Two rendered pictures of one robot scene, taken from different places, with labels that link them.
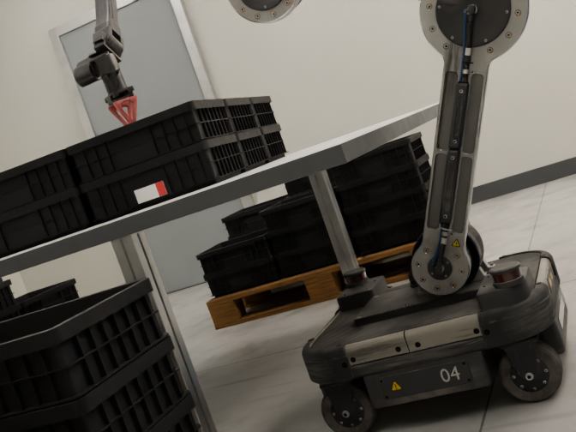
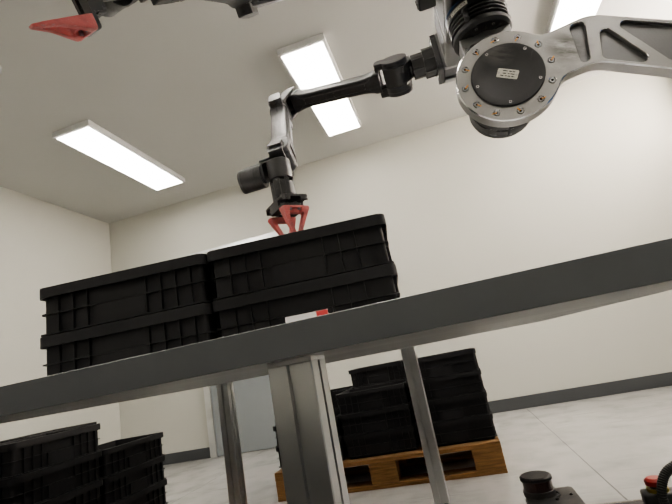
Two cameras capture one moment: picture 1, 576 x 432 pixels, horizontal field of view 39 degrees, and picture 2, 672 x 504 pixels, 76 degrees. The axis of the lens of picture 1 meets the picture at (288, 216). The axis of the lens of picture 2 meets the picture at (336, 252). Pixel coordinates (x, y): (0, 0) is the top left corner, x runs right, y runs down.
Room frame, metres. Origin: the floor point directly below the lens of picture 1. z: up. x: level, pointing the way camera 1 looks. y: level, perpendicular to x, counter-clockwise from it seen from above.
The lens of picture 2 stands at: (1.36, 0.40, 0.64)
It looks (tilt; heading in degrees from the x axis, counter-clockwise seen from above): 15 degrees up; 350
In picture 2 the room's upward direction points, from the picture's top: 11 degrees counter-clockwise
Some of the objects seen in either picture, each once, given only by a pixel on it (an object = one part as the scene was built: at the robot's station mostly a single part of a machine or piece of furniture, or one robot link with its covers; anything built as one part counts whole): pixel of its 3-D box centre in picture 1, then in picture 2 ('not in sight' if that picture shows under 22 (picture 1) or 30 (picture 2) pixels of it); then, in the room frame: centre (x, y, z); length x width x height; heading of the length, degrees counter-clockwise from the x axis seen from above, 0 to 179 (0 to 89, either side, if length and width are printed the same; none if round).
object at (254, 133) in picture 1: (199, 168); not in sight; (2.67, 0.22, 0.76); 0.40 x 0.30 x 0.12; 75
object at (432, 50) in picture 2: not in sight; (425, 63); (2.40, -0.16, 1.45); 0.09 x 0.08 x 0.12; 158
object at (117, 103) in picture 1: (126, 109); (291, 221); (2.30, 0.33, 0.97); 0.07 x 0.07 x 0.09; 23
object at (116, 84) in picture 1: (116, 86); (284, 195); (2.31, 0.33, 1.05); 0.10 x 0.07 x 0.07; 23
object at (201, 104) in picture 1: (147, 126); (306, 253); (2.38, 0.30, 0.92); 0.40 x 0.30 x 0.02; 75
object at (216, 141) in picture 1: (166, 177); (318, 316); (2.38, 0.30, 0.76); 0.40 x 0.30 x 0.12; 75
